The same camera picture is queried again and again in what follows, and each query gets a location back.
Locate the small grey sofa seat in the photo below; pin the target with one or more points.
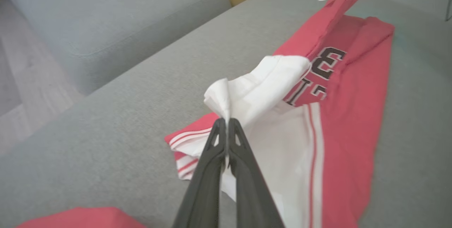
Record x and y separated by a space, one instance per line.
106 12

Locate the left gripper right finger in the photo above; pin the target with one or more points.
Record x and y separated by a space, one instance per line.
250 192

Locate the large grey sofa seat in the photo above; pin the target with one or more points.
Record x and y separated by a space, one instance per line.
106 132

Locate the red and white jersey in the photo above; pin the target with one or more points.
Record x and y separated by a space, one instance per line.
353 115

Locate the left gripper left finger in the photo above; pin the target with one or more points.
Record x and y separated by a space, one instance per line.
203 192

